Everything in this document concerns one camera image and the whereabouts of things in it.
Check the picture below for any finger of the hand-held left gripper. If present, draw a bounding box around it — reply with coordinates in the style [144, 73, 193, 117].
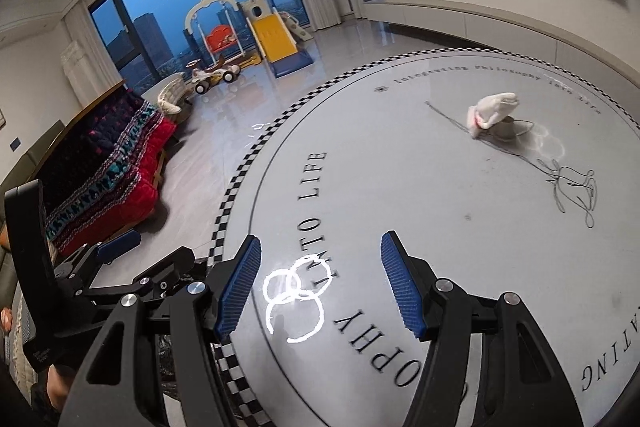
[54, 228, 143, 300]
[131, 247, 213, 310]

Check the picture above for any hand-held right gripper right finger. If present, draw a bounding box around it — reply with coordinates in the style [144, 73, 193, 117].
[380, 231, 583, 427]

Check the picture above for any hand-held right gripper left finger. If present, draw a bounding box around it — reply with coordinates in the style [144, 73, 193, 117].
[59, 234, 262, 427]

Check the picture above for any red patterned sofa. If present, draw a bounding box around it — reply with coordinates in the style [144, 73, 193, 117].
[37, 88, 178, 258]

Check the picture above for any round grey printed rug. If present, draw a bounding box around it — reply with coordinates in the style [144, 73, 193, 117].
[210, 49, 640, 427]

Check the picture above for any wooden sofa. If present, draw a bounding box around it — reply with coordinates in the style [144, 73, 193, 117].
[0, 79, 179, 260]

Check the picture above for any wicker basket chair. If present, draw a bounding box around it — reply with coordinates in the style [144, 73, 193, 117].
[156, 74, 194, 120]

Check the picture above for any white ride-on toy car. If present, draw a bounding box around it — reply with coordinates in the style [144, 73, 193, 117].
[186, 59, 242, 96]

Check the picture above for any white sheer curtain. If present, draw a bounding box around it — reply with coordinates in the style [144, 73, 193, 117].
[60, 2, 127, 108]

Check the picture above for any white plush toy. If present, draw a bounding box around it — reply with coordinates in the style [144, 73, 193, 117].
[467, 92, 520, 138]

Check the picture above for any children's swing with red seat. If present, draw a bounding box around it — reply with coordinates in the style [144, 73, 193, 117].
[182, 0, 263, 68]

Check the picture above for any yellow children's slide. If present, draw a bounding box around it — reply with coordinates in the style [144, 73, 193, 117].
[240, 0, 314, 78]

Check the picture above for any white low wall bench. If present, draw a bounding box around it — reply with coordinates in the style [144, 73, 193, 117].
[382, 0, 640, 128]

